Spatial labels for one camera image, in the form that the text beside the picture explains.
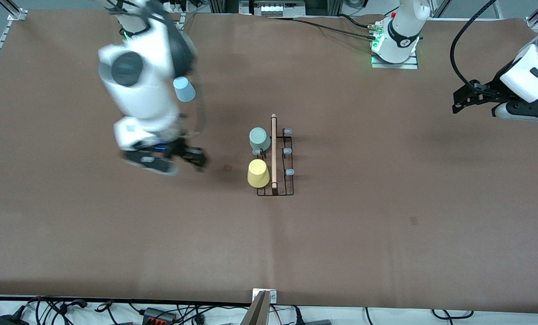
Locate black wire cup holder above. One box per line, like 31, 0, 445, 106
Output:
252, 114, 295, 197

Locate brown camera post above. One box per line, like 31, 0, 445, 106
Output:
241, 290, 272, 325

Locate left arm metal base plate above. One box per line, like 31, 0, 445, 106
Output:
371, 52, 419, 70

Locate light blue plastic cup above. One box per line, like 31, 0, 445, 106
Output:
173, 76, 196, 103

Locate grey control box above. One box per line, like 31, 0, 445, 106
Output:
240, 0, 306, 18

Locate pale green plastic cup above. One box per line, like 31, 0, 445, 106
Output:
249, 127, 272, 152

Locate yellow plastic cup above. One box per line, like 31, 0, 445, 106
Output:
247, 159, 271, 189

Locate silver metal bracket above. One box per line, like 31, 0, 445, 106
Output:
252, 289, 277, 304

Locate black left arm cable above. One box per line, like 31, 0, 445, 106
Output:
449, 0, 500, 91

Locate red and black connector block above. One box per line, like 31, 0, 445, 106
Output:
143, 307, 177, 324

